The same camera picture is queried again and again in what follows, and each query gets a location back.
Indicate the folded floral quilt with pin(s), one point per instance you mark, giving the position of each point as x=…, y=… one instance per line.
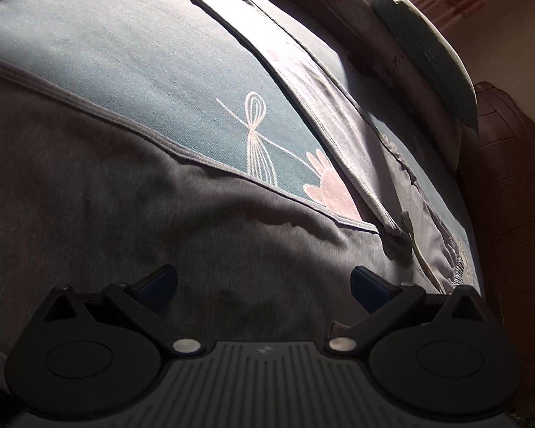
x=383, y=71

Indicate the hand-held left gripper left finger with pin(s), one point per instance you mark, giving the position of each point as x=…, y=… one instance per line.
x=158, y=283

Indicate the teal pillow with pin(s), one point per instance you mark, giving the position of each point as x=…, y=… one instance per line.
x=432, y=53

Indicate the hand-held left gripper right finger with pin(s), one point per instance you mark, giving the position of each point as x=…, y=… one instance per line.
x=370, y=287

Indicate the teal printed bed sheet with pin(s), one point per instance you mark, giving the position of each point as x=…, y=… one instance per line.
x=138, y=76

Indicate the wooden headboard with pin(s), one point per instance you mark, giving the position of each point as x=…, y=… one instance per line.
x=508, y=232

